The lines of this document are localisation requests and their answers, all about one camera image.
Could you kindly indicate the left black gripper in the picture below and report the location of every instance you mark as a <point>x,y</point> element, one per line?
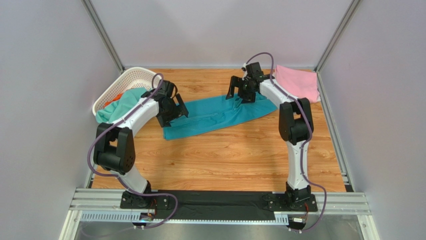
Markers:
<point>180,110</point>

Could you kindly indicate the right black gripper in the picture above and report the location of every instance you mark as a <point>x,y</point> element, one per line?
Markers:
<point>242,89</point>

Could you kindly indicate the teal t shirt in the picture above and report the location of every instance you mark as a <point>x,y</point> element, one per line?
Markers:
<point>215,113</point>

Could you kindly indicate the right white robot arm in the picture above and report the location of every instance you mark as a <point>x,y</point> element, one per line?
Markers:
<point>295,123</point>

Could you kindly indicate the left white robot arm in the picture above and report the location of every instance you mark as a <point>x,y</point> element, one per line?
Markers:
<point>114,148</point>

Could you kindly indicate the white plastic laundry basket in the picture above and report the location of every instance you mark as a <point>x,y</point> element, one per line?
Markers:
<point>134,77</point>

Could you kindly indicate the orange garment in basket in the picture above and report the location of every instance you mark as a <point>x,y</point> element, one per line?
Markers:
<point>116,98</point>

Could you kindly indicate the light mint t shirt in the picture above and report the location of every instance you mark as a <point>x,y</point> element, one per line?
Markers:
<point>121,104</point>

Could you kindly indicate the folded pink t shirt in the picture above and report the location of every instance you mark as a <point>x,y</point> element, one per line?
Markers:
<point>299,83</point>

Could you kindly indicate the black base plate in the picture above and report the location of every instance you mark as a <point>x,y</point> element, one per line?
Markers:
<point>216,205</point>

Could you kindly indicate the aluminium frame rail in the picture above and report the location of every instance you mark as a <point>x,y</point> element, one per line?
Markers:
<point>103,205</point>

